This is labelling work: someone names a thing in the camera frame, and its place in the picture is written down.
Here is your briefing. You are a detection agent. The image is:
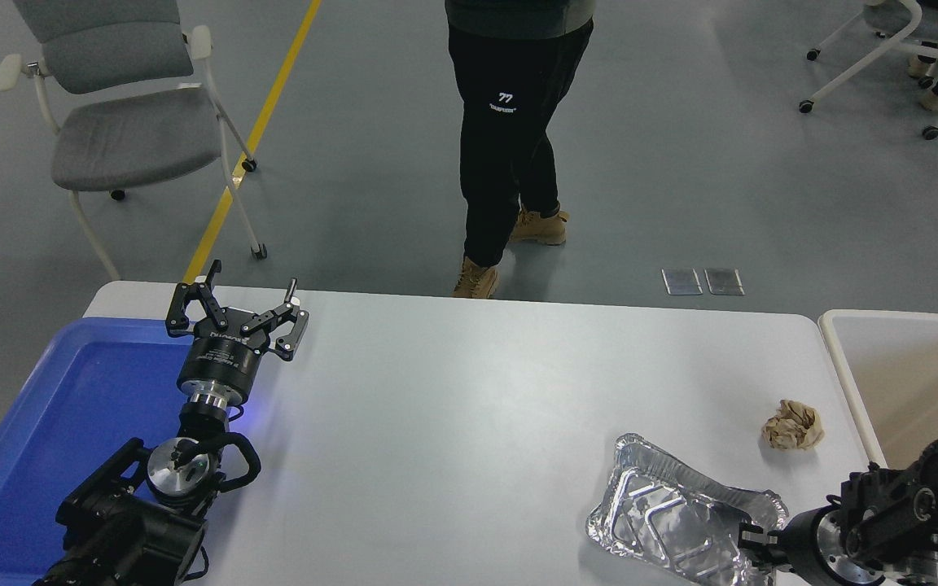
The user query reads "blue plastic tray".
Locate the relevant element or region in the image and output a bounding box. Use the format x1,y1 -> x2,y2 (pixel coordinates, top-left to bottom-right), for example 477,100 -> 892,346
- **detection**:
0,316 -> 198,584

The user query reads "standing person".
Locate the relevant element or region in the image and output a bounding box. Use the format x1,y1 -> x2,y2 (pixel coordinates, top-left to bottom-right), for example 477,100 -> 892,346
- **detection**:
444,0 -> 597,300

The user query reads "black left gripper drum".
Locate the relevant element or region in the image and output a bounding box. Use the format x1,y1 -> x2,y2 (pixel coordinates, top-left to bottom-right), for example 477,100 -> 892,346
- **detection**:
177,308 -> 276,403

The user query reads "grey padded chair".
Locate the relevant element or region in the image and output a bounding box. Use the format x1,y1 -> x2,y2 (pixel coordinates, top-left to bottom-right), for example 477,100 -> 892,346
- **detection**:
0,0 -> 269,282

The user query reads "large pale bin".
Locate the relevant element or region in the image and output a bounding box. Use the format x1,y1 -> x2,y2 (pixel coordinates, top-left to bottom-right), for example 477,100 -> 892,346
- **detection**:
817,308 -> 938,473

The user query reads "silver foil tray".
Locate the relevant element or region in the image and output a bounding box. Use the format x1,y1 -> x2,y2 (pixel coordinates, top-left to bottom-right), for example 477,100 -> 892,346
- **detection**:
585,432 -> 790,586

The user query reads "metal floor plate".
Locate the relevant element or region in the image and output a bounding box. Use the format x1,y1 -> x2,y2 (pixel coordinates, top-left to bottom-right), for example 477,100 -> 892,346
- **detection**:
661,268 -> 704,296
703,267 -> 746,296

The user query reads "white-framed wheeled chair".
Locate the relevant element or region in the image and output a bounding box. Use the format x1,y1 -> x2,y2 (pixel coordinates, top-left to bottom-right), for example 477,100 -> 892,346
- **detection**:
798,0 -> 938,142

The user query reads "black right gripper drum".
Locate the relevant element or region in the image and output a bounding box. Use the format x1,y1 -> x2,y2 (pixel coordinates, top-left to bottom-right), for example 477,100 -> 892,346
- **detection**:
778,505 -> 838,584

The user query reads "crumpled tan paper ball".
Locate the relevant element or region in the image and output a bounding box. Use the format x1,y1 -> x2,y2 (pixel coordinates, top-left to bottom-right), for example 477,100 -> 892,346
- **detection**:
761,398 -> 826,453

